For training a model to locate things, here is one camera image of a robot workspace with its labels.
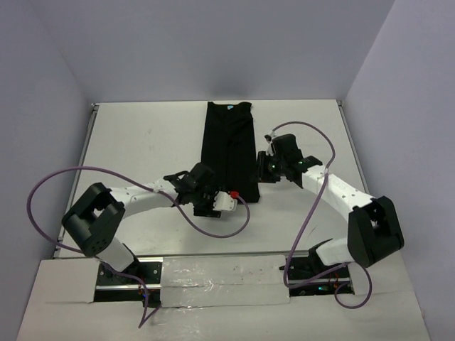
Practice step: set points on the black t shirt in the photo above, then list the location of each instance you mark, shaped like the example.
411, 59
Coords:
229, 148

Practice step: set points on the aluminium table rail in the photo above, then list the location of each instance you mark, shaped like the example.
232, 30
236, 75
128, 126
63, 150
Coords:
93, 115

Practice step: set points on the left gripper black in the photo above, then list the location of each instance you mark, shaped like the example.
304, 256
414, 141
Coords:
207, 211

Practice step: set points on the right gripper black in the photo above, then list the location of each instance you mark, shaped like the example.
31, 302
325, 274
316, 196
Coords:
262, 174

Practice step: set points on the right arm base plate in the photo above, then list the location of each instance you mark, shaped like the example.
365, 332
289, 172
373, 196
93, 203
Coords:
300, 269

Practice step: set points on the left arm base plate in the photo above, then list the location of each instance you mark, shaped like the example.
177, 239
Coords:
110, 287

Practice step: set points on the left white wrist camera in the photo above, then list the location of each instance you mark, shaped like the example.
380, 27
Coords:
223, 202

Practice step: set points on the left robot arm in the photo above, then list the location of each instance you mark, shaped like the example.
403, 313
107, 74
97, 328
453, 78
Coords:
93, 220

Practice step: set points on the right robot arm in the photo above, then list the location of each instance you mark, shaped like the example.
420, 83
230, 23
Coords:
373, 229

